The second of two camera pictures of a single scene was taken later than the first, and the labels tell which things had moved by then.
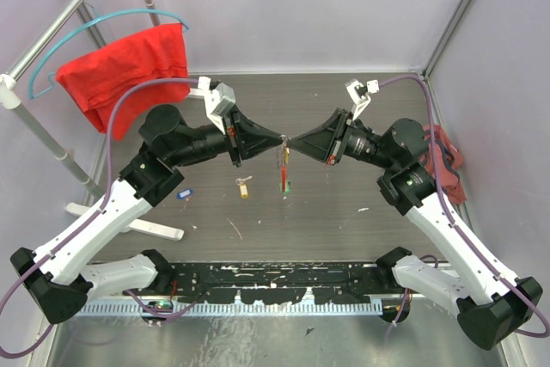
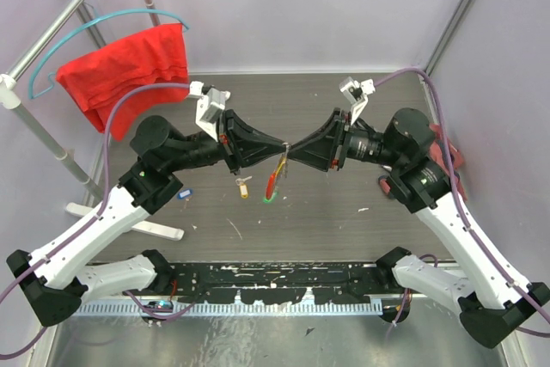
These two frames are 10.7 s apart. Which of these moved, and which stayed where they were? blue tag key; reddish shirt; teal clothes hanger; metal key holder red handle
Moved: metal key holder red handle
Stayed: blue tag key; reddish shirt; teal clothes hanger
